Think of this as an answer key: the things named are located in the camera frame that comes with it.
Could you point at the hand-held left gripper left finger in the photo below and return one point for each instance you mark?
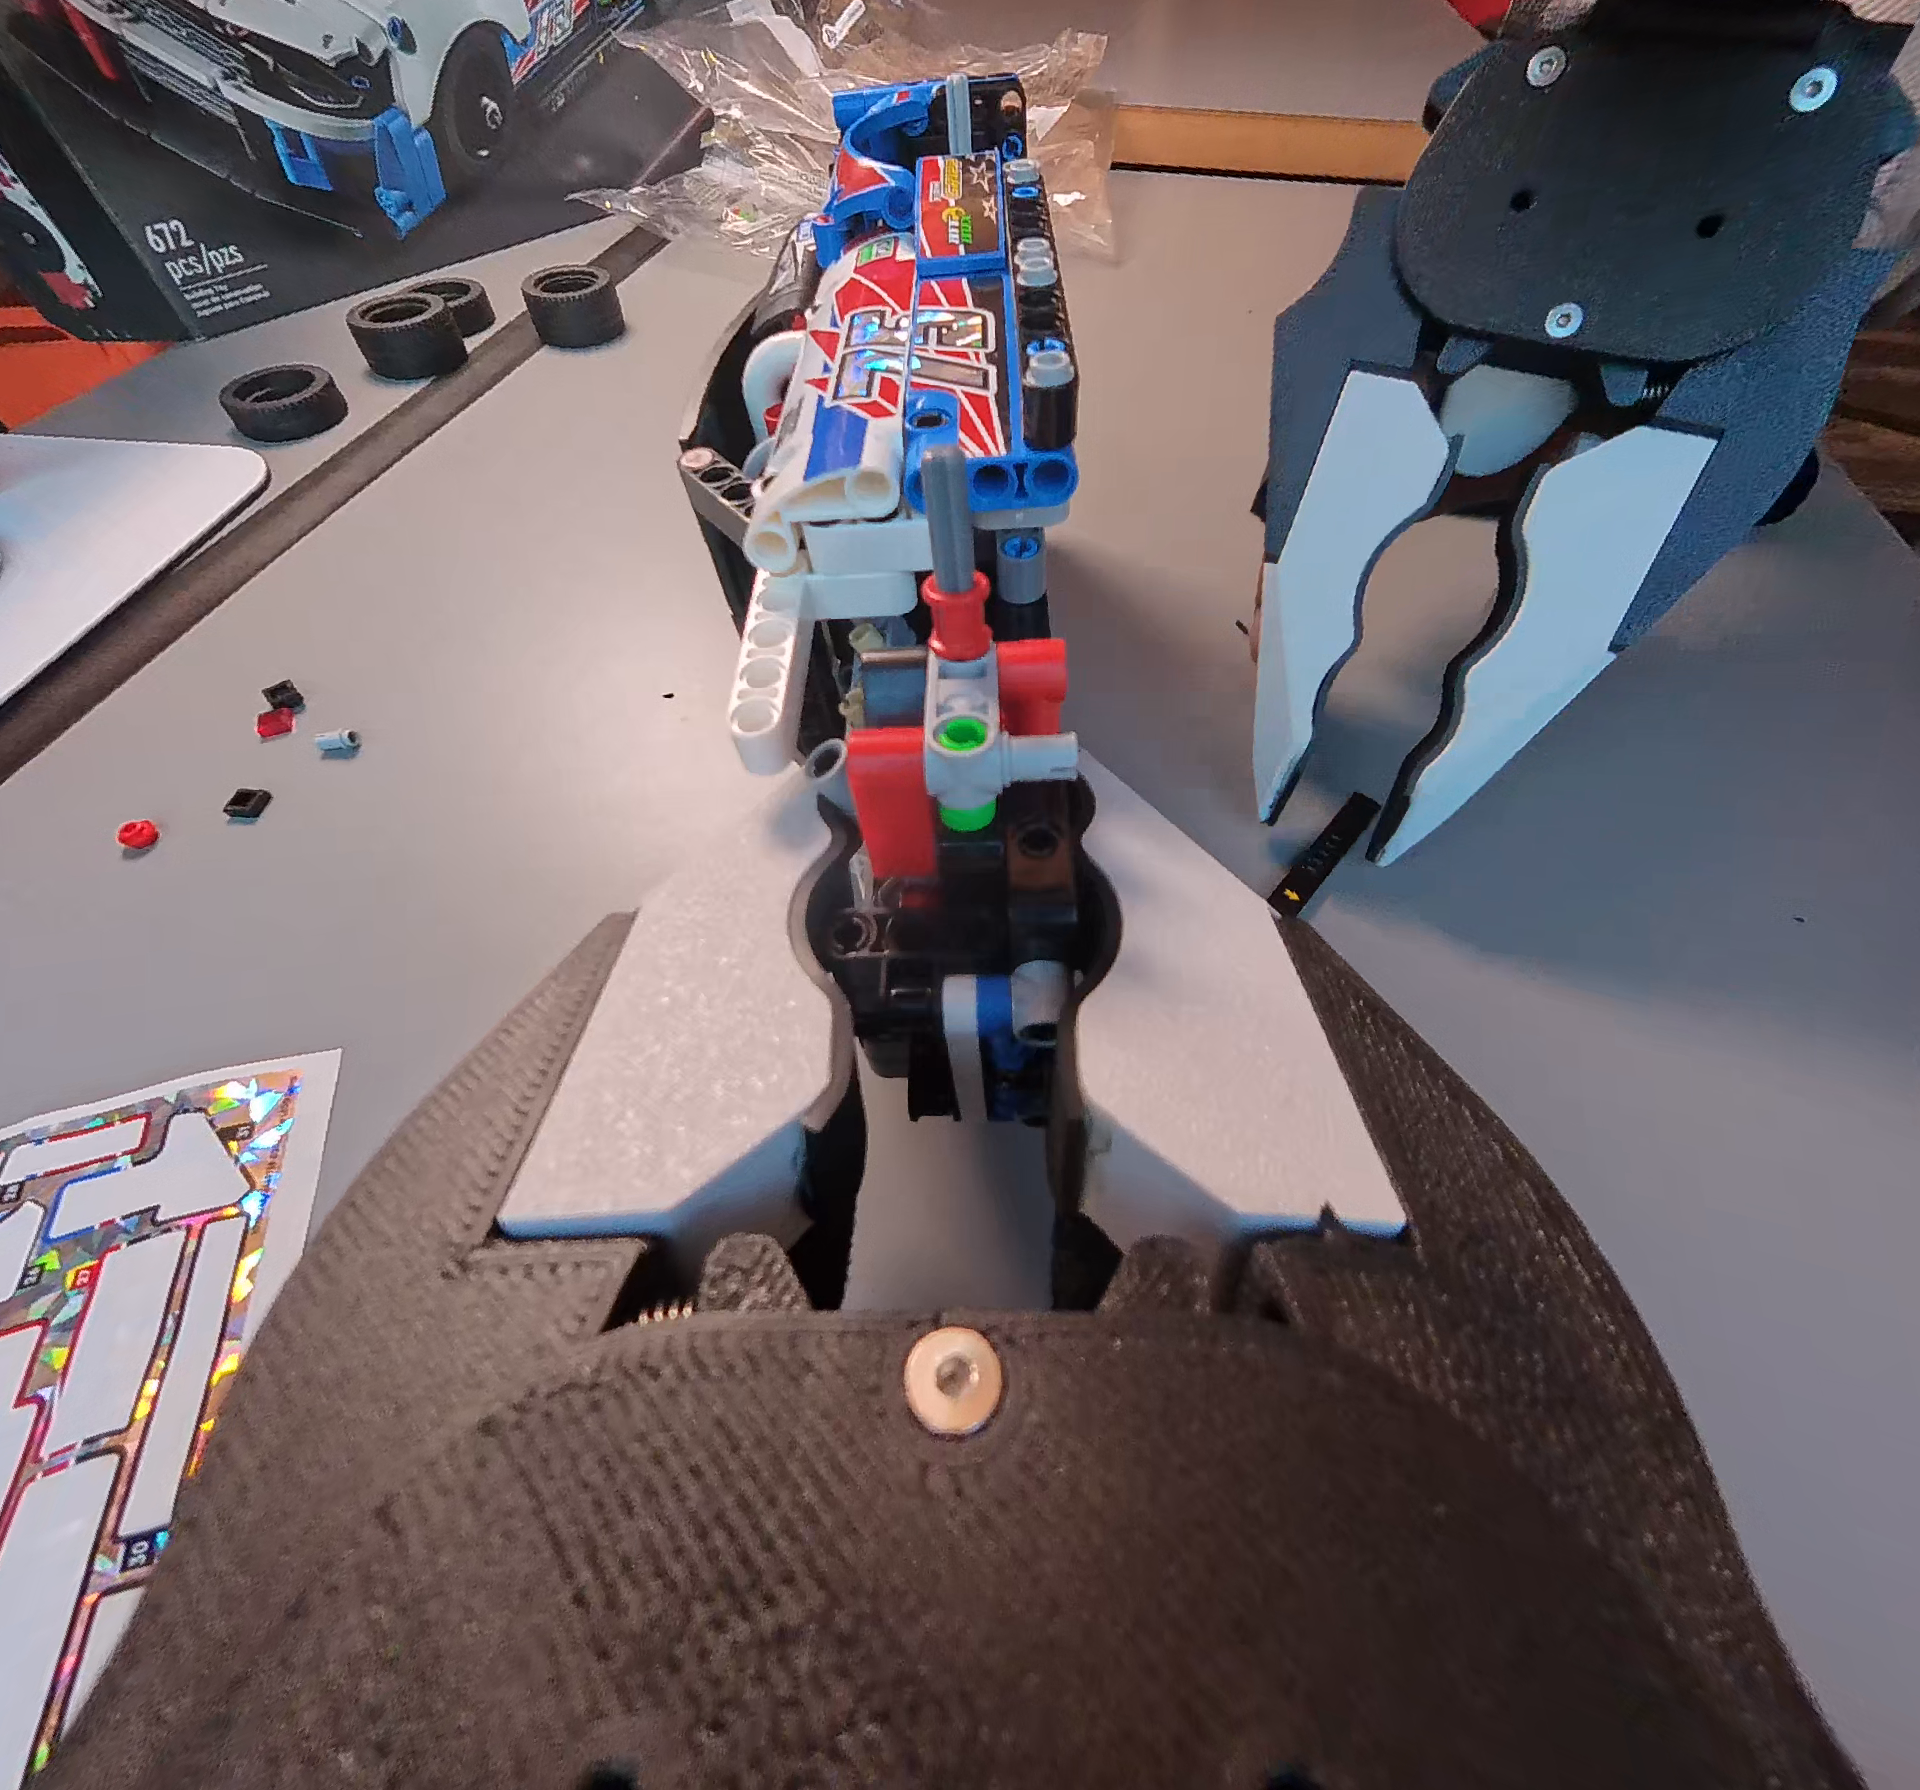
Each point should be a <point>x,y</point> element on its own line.
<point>674,1070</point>

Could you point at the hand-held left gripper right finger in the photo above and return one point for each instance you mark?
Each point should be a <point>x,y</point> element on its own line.
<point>1215,1056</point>

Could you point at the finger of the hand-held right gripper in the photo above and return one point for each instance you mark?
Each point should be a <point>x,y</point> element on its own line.
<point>1589,546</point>
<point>1320,517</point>

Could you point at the black lego tile yellow arrow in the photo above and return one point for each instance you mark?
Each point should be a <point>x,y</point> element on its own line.
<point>1329,854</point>

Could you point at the blue white lego race car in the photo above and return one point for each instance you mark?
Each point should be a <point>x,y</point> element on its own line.
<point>902,321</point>

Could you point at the black lego tire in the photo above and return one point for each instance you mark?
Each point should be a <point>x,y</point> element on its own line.
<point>481,306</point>
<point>238,418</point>
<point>546,321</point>
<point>375,351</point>

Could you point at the lego set cardboard box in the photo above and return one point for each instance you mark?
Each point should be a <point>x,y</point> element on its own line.
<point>225,95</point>

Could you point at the holographic sticker sheet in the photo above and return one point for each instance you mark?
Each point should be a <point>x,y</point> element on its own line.
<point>120,1223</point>

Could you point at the crumpled clear plastic bags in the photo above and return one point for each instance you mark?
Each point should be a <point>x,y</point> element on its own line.
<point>751,65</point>

